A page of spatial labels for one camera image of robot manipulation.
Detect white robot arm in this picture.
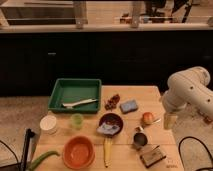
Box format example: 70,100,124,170
161,66,213,130

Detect white plastic utensil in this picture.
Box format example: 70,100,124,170
62,99,98,108

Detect white round container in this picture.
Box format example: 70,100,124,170
40,115,57,134

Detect blue cloth in bowl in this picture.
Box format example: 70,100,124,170
97,123,119,135

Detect brown wooden block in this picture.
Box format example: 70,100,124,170
140,146,166,168

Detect metal measuring cup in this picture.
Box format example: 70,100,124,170
133,127,148,149

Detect blue sponge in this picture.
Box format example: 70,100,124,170
120,100,138,114

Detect black stand post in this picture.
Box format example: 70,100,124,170
20,129,35,171

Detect orange red bowl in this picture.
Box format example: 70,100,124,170
62,136,95,170

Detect red apple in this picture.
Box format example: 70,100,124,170
142,112,154,125

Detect green plastic tray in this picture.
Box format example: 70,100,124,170
48,78,102,114

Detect dark red bowl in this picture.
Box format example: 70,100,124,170
98,113,123,137

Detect yellow banana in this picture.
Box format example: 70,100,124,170
103,138,113,168

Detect green plastic cup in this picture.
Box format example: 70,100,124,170
71,114,83,130

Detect black cable right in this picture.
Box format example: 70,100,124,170
178,136,213,171

